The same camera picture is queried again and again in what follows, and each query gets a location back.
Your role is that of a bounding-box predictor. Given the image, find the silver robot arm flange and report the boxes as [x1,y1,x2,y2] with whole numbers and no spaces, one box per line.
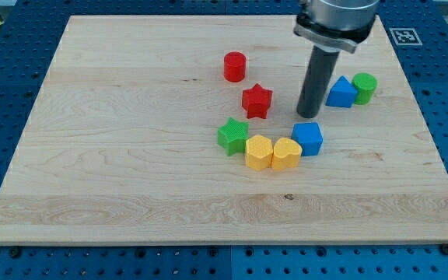
[293,0,379,54]

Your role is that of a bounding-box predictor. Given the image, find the green star block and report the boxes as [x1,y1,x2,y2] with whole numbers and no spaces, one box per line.
[217,117,249,156]

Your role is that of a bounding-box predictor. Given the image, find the red star block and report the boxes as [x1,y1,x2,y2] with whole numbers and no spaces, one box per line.
[242,83,273,119]

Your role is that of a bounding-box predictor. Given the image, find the yellow hexagon block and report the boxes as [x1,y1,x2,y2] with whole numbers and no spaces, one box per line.
[245,135,273,171]

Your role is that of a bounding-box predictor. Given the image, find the yellow heart block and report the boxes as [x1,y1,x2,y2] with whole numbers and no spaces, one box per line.
[271,138,303,170]

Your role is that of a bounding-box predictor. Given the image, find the wooden board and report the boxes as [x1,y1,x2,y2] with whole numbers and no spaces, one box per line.
[0,16,448,246]

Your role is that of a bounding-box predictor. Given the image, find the red cylinder block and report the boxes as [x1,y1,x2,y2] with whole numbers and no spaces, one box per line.
[223,51,247,82]

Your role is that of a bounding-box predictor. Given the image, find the blue cube block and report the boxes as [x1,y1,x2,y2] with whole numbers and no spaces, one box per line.
[291,122,324,156]

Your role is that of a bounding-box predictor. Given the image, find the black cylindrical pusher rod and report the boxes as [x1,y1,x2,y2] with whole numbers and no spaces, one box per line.
[296,46,339,118]

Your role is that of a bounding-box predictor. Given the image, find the blue triangle block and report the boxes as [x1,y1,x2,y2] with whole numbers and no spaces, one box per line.
[325,76,358,108]

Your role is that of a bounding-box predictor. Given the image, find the green cylinder block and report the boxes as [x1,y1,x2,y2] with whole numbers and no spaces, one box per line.
[352,72,377,105]

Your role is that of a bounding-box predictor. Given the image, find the white fiducial marker tag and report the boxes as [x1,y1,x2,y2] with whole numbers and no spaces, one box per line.
[390,27,422,46]

